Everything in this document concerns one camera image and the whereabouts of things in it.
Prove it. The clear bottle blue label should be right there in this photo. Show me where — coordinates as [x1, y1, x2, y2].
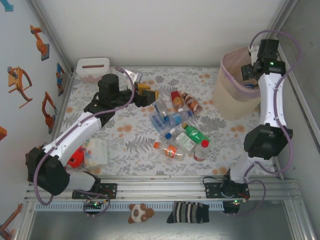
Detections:
[163, 109, 195, 127]

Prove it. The brown Nescafe bottle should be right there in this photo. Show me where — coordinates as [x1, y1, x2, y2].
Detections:
[180, 91, 203, 115]

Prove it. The bottle white green label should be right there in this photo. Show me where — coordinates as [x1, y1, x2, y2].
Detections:
[171, 128, 197, 153]

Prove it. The clear bottle orange cap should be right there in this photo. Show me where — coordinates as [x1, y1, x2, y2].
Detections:
[153, 141, 187, 161]

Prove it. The clear bottle red cap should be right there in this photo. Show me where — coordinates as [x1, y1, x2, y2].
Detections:
[193, 139, 210, 162]

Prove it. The pink plastic bin liner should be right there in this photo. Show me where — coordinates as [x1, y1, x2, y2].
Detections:
[221, 47, 263, 93]

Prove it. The beige slatted plastic bin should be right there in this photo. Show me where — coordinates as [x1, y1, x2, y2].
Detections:
[212, 47, 263, 120]

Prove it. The clear crumpled plastic bottle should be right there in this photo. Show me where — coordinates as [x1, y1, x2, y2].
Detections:
[152, 96, 171, 116]

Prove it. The crushed bottle blue label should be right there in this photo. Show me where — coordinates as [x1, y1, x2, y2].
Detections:
[149, 112, 171, 133]

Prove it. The red orange drink bottle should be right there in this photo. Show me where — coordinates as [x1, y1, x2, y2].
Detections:
[170, 90, 185, 111]

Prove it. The white tissue box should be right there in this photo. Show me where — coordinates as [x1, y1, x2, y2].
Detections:
[75, 56, 111, 84]

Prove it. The clear bottle blue cap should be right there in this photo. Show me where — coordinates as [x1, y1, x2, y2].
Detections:
[164, 123, 187, 140]

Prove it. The red plastic object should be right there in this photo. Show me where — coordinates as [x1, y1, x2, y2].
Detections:
[66, 146, 86, 169]

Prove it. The floral patterned table mat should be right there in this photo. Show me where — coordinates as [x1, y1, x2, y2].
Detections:
[58, 66, 285, 180]

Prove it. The small circuit board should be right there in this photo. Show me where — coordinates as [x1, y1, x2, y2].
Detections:
[83, 199, 105, 210]

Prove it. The brown white panda plush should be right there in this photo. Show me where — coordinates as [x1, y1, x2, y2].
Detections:
[127, 202, 156, 224]

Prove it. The black white striped sock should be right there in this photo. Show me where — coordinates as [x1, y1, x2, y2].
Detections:
[166, 201, 211, 225]

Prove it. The black electronics box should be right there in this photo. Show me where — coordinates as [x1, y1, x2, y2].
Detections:
[222, 199, 242, 215]

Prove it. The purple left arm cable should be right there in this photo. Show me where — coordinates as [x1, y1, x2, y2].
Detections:
[33, 66, 136, 206]

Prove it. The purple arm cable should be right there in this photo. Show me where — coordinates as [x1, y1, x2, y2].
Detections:
[226, 29, 303, 217]
[33, 66, 136, 206]

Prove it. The aluminium frame post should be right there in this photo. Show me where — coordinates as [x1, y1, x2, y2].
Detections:
[26, 0, 76, 76]
[258, 0, 300, 52]

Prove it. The blue orange wall sticker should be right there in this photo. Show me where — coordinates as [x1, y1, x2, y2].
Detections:
[56, 62, 66, 97]

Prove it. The white window frame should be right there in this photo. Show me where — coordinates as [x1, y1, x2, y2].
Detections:
[272, 34, 320, 153]

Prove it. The aluminium frame rail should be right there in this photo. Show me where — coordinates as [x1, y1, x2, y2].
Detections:
[23, 174, 305, 202]

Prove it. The orange gripper wall sticker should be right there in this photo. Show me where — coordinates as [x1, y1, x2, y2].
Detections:
[6, 66, 34, 110]

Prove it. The white slotted cable duct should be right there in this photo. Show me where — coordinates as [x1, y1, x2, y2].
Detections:
[34, 201, 226, 211]

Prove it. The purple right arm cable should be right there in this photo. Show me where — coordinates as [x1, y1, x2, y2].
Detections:
[226, 29, 303, 217]

